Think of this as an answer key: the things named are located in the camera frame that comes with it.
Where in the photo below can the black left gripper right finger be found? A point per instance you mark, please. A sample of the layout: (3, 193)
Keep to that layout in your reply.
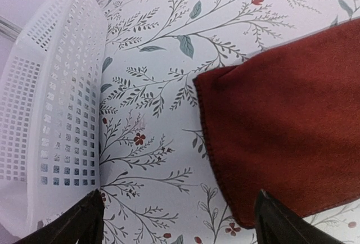
(276, 223)

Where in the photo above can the dark red towel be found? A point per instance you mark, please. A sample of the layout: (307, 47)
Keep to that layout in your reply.
(286, 121)

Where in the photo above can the left aluminium frame post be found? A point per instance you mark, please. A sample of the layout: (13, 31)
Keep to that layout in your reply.
(9, 30)

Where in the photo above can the floral tablecloth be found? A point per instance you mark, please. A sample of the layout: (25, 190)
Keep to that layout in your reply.
(156, 179)

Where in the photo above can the white plastic basket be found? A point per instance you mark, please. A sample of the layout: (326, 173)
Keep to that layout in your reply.
(50, 109)

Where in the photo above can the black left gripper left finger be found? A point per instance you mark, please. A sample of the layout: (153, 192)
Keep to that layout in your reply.
(82, 223)

